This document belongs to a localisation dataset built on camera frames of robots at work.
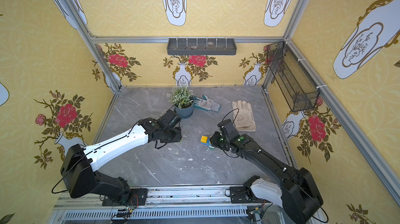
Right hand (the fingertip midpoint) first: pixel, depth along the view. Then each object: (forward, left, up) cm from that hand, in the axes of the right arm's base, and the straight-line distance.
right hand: (210, 142), depth 83 cm
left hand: (0, +15, +4) cm, 15 cm away
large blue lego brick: (0, +2, -1) cm, 2 cm away
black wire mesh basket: (+25, -46, +17) cm, 55 cm away
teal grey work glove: (+33, +3, -7) cm, 34 cm away
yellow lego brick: (+2, +4, -1) cm, 5 cm away
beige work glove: (+26, -22, -10) cm, 35 cm away
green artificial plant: (+23, +18, +10) cm, 31 cm away
